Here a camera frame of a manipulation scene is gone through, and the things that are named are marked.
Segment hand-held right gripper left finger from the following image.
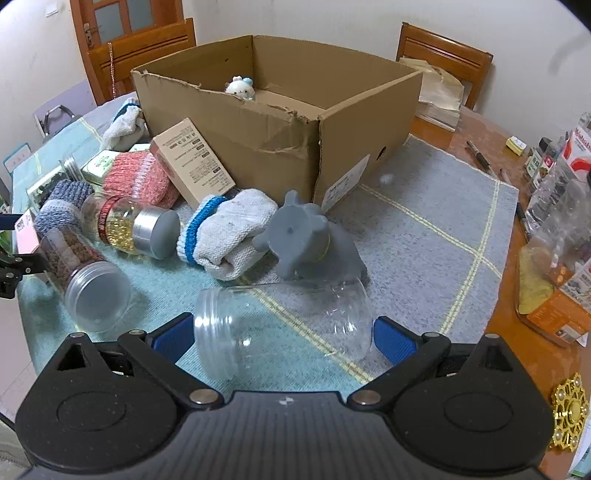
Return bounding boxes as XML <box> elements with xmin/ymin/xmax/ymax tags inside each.
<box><xmin>44</xmin><ymin>312</ymin><xmax>225</xmax><ymax>411</ymax></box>

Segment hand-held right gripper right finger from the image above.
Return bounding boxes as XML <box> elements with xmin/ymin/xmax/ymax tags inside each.
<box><xmin>346</xmin><ymin>316</ymin><xmax>525</xmax><ymax>411</ymax></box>

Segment small pink box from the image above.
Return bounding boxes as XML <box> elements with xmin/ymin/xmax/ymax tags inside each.
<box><xmin>14</xmin><ymin>217</ymin><xmax>43</xmax><ymax>257</ymax></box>

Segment plastic jar brown pellets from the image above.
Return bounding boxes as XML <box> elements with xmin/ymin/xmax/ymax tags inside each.
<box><xmin>41</xmin><ymin>227</ymin><xmax>132</xmax><ymax>333</ymax></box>

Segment blue knitted cloth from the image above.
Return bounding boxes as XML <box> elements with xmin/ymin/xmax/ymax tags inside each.
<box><xmin>34</xmin><ymin>180</ymin><xmax>95</xmax><ymax>238</ymax></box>

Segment clear plastic jar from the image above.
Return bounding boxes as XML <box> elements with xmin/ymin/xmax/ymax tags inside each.
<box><xmin>193</xmin><ymin>278</ymin><xmax>374</xmax><ymax>380</ymax></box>

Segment white glove blue cuff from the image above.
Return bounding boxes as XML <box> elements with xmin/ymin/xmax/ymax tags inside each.
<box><xmin>177</xmin><ymin>188</ymin><xmax>278</xmax><ymax>281</ymax></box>
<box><xmin>100</xmin><ymin>95</ymin><xmax>148</xmax><ymax>151</ymax></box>

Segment grey elephant toy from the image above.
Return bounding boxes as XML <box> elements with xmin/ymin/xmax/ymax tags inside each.
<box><xmin>253</xmin><ymin>189</ymin><xmax>370</xmax><ymax>284</ymax></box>

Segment brown cardboard box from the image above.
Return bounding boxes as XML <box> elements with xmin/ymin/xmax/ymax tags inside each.
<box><xmin>130</xmin><ymin>34</ymin><xmax>423</xmax><ymax>215</ymax></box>

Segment yellow capsule jar silver lid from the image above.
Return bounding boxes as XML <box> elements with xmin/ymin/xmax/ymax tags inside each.
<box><xmin>83</xmin><ymin>193</ymin><xmax>181</xmax><ymax>259</ymax></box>

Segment blue grey table mat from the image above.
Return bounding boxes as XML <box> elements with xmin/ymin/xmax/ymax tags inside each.
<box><xmin>11</xmin><ymin>95</ymin><xmax>520</xmax><ymax>398</ymax></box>

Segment pink knitted cloth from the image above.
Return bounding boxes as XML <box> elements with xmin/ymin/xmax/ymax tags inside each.
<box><xmin>102</xmin><ymin>151</ymin><xmax>181</xmax><ymax>208</ymax></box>

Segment plastic bag yellow contents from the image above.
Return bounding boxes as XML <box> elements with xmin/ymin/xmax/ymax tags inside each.
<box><xmin>515</xmin><ymin>240</ymin><xmax>561</xmax><ymax>319</ymax></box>

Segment orange packet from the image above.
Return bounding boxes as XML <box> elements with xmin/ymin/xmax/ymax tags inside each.
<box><xmin>526</xmin><ymin>277</ymin><xmax>591</xmax><ymax>347</ymax></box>

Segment beige labelled carton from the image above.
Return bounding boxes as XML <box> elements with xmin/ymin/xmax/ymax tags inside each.
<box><xmin>149</xmin><ymin>117</ymin><xmax>236</xmax><ymax>210</ymax></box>

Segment gold fidget spinner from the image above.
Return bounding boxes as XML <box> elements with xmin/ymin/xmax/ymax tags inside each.
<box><xmin>549</xmin><ymin>374</ymin><xmax>591</xmax><ymax>450</ymax></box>

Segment wooden chair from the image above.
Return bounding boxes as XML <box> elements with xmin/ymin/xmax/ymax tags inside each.
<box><xmin>88</xmin><ymin>18</ymin><xmax>197</xmax><ymax>104</ymax></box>
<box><xmin>396</xmin><ymin>22</ymin><xmax>494</xmax><ymax>109</ymax></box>

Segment white paper sheets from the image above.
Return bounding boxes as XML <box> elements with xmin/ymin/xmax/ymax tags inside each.
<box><xmin>568</xmin><ymin>443</ymin><xmax>591</xmax><ymax>476</ymax></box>

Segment wooden door glass panes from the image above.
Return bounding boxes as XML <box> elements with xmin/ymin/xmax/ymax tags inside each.
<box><xmin>69</xmin><ymin>0</ymin><xmax>195</xmax><ymax>49</ymax></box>

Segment dark capped green label bottle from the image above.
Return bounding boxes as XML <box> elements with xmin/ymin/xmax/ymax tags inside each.
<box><xmin>526</xmin><ymin>137</ymin><xmax>557</xmax><ymax>178</ymax></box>

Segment stack of beige papers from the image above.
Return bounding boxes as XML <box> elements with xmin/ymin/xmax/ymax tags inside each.
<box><xmin>399</xmin><ymin>56</ymin><xmax>465</xmax><ymax>132</ymax></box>

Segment white plush toy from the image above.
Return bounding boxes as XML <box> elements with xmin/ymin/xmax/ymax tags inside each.
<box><xmin>225</xmin><ymin>76</ymin><xmax>257</xmax><ymax>102</ymax></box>

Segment red white carton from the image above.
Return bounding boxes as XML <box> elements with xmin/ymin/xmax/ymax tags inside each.
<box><xmin>561</xmin><ymin>127</ymin><xmax>591</xmax><ymax>176</ymax></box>

